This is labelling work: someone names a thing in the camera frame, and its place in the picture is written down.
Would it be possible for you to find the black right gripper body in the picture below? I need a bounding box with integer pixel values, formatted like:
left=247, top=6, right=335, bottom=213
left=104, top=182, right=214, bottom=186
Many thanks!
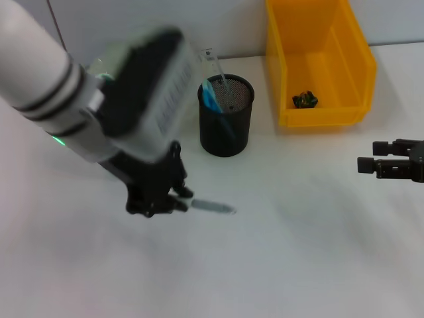
left=408, top=138, right=424, bottom=184

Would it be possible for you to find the transparent plastic ruler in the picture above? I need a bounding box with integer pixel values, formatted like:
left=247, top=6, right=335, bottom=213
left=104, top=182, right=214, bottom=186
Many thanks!
left=197, top=47, right=245, bottom=113

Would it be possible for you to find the silver white pen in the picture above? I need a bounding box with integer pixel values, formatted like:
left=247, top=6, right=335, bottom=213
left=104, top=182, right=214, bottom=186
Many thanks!
left=189, top=197, right=238, bottom=216

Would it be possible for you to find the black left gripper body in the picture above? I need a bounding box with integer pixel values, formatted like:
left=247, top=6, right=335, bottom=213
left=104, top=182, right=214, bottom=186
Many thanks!
left=98, top=142, right=182, bottom=203

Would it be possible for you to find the translucent green fruit bowl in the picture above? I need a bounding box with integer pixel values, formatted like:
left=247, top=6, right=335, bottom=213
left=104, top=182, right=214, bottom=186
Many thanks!
left=85, top=42, right=133, bottom=83

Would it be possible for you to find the yellow plastic bin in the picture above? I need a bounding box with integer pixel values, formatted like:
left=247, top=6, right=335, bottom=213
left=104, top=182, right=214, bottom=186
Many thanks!
left=264, top=0, right=378, bottom=129

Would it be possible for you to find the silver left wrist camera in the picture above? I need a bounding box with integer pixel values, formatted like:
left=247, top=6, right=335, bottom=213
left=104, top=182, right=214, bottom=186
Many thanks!
left=98, top=25, right=203, bottom=164

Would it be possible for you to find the green plastic wrapper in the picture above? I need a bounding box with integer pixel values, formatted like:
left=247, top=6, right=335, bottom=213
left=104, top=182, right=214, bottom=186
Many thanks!
left=291, top=91, right=319, bottom=109

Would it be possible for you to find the black mesh pen cup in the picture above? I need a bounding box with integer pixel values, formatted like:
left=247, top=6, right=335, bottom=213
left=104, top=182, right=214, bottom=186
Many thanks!
left=197, top=74, right=255, bottom=158

